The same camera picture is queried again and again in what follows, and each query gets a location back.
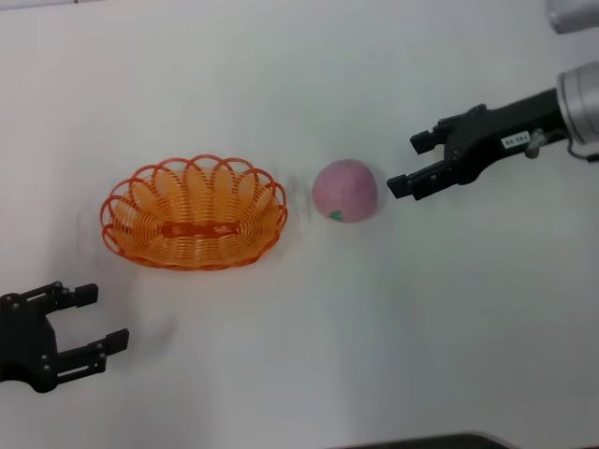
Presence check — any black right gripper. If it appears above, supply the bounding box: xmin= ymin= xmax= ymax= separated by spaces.
xmin=387 ymin=88 xmax=570 ymax=202

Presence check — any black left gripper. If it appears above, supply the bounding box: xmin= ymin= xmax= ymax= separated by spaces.
xmin=0 ymin=282 xmax=131 ymax=394

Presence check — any pink toy peach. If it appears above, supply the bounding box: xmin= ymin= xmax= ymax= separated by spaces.
xmin=312 ymin=158 xmax=379 ymax=225

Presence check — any orange woven plastic basket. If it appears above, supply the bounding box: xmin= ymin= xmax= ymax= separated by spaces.
xmin=99 ymin=153 xmax=289 ymax=272

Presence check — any silver right gripper cable connector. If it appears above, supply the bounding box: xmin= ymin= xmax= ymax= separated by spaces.
xmin=524 ymin=129 xmax=547 ymax=158

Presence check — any thin right gripper cable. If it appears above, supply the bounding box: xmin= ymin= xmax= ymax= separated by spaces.
xmin=542 ymin=133 xmax=599 ymax=164

